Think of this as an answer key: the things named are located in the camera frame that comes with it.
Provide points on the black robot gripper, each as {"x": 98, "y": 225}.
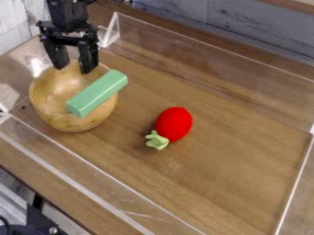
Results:
{"x": 70, "y": 29}

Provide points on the brown wooden bowl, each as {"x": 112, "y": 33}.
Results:
{"x": 51, "y": 90}

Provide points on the green rectangular block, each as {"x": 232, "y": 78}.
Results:
{"x": 97, "y": 93}

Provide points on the red plush strawberry toy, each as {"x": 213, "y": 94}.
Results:
{"x": 173, "y": 125}

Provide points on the black clamp with cable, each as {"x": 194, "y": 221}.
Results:
{"x": 22, "y": 218}

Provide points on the clear acrylic tray enclosure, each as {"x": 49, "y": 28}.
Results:
{"x": 236, "y": 178}

